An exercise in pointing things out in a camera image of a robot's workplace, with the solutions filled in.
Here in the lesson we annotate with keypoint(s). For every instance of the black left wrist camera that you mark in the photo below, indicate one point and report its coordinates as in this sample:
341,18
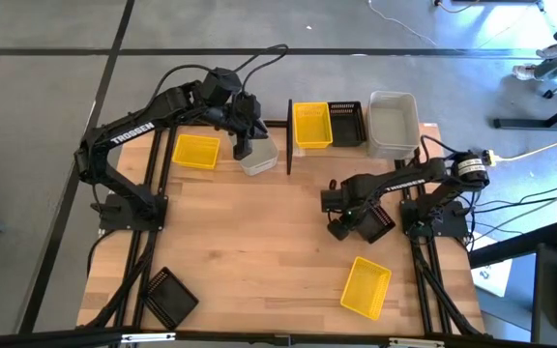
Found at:
248,106

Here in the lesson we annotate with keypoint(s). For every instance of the white plastic storage bin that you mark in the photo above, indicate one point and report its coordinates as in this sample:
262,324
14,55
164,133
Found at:
261,157
392,121
393,155

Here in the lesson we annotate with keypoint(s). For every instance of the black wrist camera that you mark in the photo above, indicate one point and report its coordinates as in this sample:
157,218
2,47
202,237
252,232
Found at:
331,200
248,106

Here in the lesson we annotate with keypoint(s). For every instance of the black diagonal frame strut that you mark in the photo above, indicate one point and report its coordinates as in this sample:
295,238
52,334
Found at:
515,245

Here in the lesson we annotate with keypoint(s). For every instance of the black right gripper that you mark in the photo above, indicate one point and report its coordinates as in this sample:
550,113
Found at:
348,220

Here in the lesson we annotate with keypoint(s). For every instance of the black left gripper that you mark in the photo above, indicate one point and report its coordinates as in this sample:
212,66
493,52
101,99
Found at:
247,129

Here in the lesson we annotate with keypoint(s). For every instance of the black desk with T-foot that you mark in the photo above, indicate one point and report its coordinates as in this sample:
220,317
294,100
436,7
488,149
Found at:
525,123

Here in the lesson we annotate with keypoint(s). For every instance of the yellow plastic slotted basket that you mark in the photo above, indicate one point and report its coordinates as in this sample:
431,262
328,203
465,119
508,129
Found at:
312,125
365,288
196,152

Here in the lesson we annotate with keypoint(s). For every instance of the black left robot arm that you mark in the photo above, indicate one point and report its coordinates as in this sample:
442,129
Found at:
128,133

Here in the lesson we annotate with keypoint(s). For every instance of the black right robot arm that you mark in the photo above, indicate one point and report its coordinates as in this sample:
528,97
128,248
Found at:
404,185

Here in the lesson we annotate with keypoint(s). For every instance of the black plastic slotted basket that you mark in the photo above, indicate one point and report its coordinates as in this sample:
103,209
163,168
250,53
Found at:
169,299
348,125
380,227

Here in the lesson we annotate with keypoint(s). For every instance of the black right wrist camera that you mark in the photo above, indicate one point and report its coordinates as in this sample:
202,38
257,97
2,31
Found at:
331,200

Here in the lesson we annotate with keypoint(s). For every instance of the white paper sheet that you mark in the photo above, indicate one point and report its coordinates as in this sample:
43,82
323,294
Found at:
493,280

